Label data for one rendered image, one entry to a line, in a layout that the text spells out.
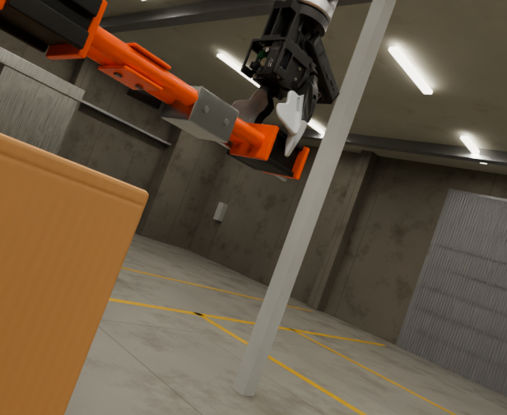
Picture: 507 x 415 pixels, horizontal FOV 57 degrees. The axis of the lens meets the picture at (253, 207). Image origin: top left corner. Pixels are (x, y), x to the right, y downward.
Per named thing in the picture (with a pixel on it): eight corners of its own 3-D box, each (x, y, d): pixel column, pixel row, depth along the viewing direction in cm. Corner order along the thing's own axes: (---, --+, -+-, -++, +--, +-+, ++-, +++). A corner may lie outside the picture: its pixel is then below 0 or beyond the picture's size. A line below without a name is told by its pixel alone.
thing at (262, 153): (263, 159, 62) (276, 125, 63) (228, 152, 67) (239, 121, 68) (299, 180, 68) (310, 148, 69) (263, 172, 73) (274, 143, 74)
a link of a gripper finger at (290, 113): (264, 143, 62) (267, 84, 65) (290, 160, 66) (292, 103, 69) (282, 137, 60) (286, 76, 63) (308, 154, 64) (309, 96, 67)
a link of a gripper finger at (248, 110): (210, 127, 70) (245, 76, 68) (235, 142, 75) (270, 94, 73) (219, 136, 68) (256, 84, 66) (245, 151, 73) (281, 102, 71)
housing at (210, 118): (189, 120, 54) (203, 85, 54) (157, 116, 58) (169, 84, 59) (230, 144, 59) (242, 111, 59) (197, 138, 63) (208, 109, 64)
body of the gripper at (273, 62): (236, 76, 67) (265, 0, 68) (272, 102, 73) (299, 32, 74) (274, 76, 62) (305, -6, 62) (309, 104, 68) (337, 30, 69)
